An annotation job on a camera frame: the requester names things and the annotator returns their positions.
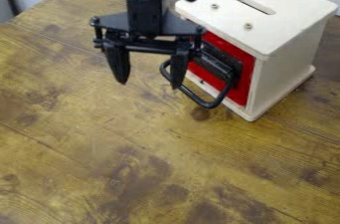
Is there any white wooden box cabinet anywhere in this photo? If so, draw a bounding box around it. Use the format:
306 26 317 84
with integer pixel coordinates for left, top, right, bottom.
174 0 337 121

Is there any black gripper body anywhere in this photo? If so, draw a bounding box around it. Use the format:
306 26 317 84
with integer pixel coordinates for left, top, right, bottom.
90 0 205 57

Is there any red wooden drawer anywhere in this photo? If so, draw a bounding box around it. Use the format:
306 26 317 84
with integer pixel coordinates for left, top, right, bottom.
188 32 254 106

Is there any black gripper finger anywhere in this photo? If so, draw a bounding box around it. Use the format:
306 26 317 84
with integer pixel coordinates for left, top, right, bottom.
105 44 130 85
169 44 189 89

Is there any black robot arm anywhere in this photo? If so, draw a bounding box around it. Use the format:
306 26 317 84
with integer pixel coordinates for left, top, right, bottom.
90 0 204 88

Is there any black metal drawer handle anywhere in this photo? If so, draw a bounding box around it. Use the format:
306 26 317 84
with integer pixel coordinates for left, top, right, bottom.
160 39 244 109

